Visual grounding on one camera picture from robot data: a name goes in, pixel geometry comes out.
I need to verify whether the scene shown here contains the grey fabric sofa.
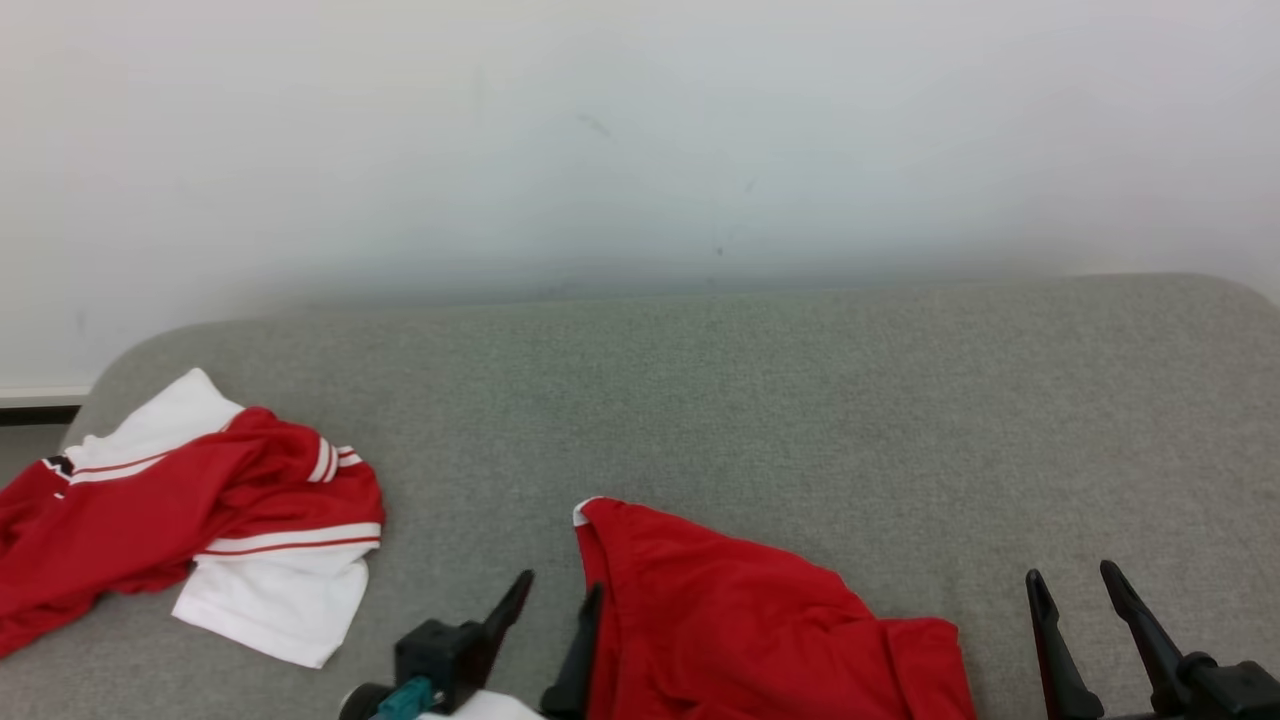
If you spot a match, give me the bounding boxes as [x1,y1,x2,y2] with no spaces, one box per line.
[0,272,1280,720]

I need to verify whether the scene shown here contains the teal left camera connector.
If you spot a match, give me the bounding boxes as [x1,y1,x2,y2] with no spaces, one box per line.
[372,678,433,720]

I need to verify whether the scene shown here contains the red and white basketball jersey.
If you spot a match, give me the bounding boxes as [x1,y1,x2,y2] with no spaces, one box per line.
[0,368,387,670]

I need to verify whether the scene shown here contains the plain red garment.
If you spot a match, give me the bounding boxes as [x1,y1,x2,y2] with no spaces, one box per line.
[572,496,977,720]

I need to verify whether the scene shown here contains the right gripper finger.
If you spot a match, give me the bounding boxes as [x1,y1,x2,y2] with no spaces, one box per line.
[1100,560,1188,713]
[1025,568,1106,720]

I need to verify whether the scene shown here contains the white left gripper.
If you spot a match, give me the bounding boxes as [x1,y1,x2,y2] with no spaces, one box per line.
[415,570,604,720]

